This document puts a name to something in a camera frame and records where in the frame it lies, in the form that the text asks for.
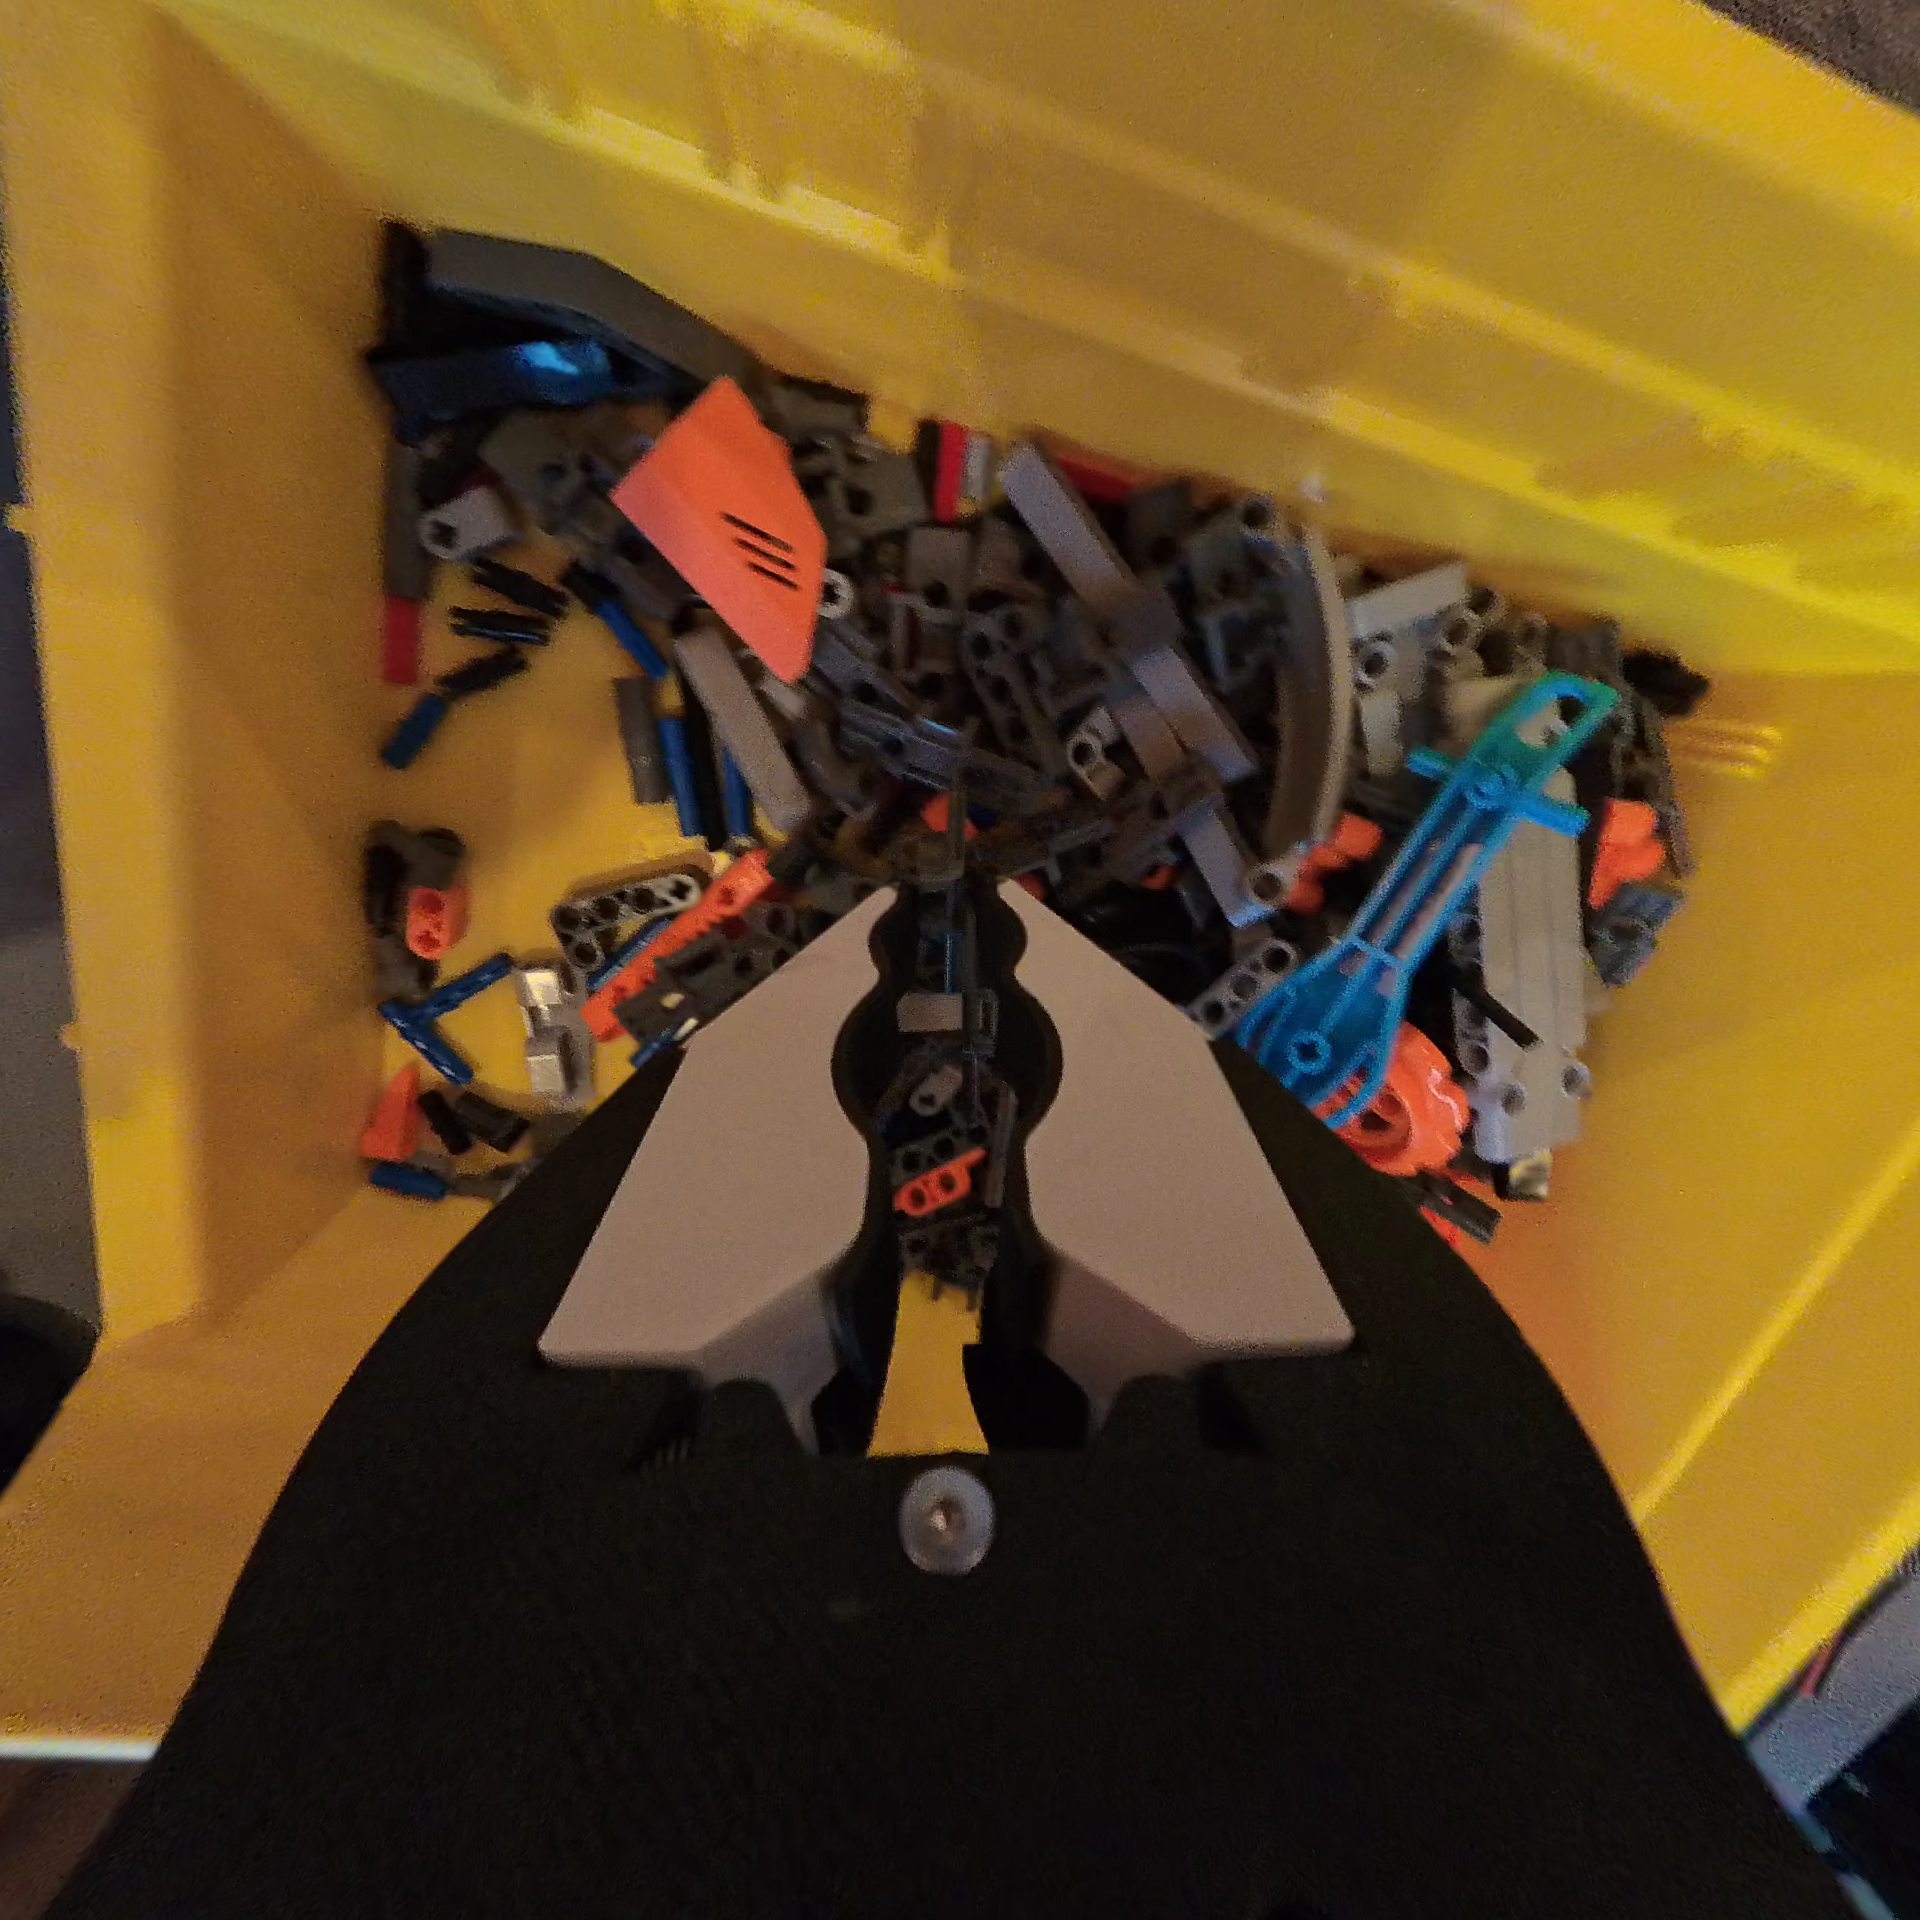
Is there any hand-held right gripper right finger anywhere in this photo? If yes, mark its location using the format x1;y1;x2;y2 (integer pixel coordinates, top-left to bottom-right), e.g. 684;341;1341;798
965;880;1355;1454

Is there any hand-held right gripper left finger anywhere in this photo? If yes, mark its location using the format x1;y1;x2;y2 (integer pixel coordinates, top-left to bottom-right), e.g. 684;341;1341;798
538;884;906;1457

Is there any blue plastic separator tool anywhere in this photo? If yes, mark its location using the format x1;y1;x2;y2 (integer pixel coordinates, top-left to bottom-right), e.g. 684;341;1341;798
1230;672;1623;1126

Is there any long grey pin-hole panel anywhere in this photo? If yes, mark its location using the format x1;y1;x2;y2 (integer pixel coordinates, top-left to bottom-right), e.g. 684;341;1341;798
1446;809;1596;1163

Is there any pile of small building parts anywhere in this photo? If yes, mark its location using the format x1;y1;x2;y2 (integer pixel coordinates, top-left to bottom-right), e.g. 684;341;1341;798
358;221;1713;1249

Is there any yellow plastic bin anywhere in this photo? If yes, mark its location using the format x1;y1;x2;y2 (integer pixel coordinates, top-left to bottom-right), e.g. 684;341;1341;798
0;0;1920;1748

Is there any orange round wheel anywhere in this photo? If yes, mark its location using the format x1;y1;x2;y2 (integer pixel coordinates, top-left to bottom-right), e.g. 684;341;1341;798
1318;1027;1471;1179

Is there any orange toothed rack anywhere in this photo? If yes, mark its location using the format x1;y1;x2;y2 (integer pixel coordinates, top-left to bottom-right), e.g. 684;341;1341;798
575;848;775;1044

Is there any grey arc-shaped panel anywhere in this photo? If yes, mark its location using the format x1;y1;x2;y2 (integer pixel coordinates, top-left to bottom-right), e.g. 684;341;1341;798
1260;525;1361;886

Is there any orange fin panel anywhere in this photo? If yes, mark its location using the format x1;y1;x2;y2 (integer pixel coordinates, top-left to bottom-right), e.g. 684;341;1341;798
609;374;830;684

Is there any dark grey curved panel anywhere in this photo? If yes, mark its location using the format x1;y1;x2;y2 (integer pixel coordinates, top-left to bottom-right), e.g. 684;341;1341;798
374;224;751;393

